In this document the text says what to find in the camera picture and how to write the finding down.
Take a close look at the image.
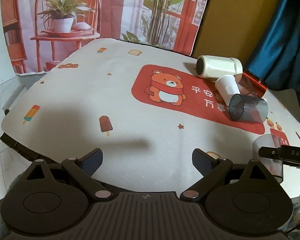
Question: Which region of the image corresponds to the small white paper cup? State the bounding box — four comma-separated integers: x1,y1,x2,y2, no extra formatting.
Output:
215,75,240,106

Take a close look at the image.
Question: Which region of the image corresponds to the clear purple plastic cup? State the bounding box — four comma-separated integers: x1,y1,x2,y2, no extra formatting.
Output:
253,134,289,184

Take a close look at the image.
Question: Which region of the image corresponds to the large white bottle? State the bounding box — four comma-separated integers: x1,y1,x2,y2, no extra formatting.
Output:
196,55,243,80

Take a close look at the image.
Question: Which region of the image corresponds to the printed bear table mat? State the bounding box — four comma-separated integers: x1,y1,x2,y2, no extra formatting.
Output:
1,38,300,193

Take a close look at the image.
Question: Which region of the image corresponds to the clear brown plastic cup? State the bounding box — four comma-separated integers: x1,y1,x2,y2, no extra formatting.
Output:
234,74,258,97

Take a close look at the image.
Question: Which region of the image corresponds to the blue curtain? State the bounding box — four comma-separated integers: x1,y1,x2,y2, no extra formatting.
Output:
245,0,300,106

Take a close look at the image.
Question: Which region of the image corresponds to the yellow wooden panel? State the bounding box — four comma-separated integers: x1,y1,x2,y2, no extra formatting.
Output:
192,0,277,64

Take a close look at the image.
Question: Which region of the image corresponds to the printed room backdrop cloth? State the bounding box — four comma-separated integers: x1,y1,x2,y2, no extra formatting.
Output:
0,0,208,75

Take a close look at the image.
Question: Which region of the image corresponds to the red metal bottle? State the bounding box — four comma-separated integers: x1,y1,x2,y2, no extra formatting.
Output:
243,68,268,95

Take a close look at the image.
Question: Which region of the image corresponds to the clear grey plastic cup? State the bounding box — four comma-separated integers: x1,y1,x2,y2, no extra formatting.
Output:
228,94,268,124

